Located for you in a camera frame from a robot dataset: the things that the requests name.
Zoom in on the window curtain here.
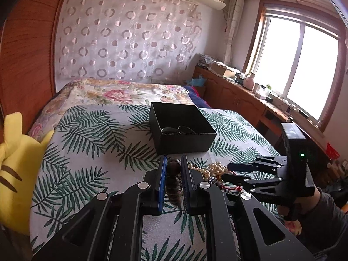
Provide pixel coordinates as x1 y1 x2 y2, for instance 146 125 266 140
224 0 245 68

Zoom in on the white container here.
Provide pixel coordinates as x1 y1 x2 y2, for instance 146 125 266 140
254 85 269 100

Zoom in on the pink jar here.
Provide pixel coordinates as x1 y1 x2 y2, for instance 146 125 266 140
245 73 256 90

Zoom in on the wooden-framed window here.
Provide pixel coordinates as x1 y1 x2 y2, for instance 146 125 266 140
243 0 348 134

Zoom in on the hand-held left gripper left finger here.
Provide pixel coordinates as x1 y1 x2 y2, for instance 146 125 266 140
33 156 167 261

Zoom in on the red basket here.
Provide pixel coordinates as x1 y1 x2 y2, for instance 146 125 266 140
325 142 340 161

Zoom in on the floral blanket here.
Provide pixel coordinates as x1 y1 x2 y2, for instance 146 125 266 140
27 77 199 142

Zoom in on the yellow plush toy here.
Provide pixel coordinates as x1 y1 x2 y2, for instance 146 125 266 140
0 112 55 236

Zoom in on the circle-patterned wall curtain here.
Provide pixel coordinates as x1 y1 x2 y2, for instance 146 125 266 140
56 0 203 82

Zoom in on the wooden cabinet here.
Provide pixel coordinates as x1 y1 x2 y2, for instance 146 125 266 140
193 65 340 169

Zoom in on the pearl necklace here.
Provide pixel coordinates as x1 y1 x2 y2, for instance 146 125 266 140
189 162 231 181

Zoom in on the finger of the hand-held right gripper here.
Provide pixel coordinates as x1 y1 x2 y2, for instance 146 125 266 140
227 156 289 174
221 172 286 196

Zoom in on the patterned box stack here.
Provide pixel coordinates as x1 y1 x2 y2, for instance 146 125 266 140
198 53 216 68

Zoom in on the blue bag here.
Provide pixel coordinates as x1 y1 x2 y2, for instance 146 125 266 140
186 77 207 87

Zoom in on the person's right forearm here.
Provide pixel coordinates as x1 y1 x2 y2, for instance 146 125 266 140
302 187 348 253

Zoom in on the black cardboard box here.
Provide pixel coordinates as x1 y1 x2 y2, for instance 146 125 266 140
149 102 217 155

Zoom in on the person's right hand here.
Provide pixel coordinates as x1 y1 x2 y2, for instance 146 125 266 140
277 196 313 237

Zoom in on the brown bead bracelet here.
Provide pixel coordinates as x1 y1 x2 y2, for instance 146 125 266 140
166 160 183 206

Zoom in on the red cord bracelet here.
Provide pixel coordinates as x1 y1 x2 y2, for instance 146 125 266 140
217 182 244 194

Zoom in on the open cardboard box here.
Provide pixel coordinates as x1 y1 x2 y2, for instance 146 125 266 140
211 64 238 77

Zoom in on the dark blue blanket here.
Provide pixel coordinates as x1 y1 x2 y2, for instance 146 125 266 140
182 85 212 109

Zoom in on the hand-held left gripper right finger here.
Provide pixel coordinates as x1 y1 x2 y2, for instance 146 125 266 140
181 155 316 261

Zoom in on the wooden headboard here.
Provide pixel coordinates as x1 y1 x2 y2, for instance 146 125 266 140
0 0 72 120

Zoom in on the leaf-print bed sheet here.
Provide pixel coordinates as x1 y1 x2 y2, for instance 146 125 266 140
30 105 283 261

